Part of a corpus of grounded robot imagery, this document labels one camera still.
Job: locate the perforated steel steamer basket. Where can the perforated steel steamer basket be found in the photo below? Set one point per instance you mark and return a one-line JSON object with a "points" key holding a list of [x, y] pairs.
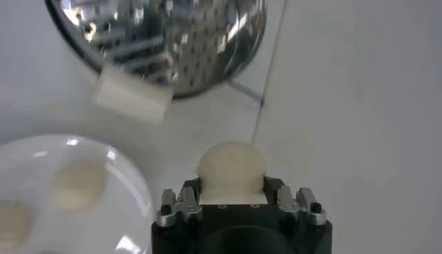
{"points": [[172, 41]]}

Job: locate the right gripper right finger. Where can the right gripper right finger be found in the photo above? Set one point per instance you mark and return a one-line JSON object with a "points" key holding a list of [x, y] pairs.
{"points": [[286, 200]]}

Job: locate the white steamed baozi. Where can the white steamed baozi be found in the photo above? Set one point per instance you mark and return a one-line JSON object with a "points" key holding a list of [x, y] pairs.
{"points": [[77, 184], [14, 224], [231, 169]]}

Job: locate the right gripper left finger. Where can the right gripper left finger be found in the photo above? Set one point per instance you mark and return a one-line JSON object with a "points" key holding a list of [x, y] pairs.
{"points": [[186, 207]]}

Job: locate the round white plate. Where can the round white plate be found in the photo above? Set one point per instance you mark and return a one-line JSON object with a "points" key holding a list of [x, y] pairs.
{"points": [[114, 214]]}

